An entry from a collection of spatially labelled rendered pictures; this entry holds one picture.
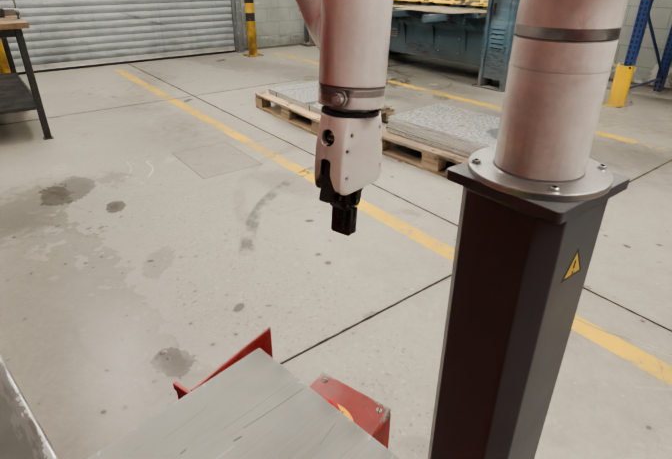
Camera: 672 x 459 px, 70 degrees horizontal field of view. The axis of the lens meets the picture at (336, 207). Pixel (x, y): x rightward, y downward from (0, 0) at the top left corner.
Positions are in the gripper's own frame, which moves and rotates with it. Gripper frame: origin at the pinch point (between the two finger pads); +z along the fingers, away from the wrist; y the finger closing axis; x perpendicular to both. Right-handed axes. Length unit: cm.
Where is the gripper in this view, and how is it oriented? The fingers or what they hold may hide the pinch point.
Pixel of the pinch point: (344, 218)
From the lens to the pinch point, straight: 66.8
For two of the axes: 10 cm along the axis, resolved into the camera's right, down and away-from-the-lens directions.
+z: -0.5, 9.2, 3.8
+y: 5.7, -2.9, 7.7
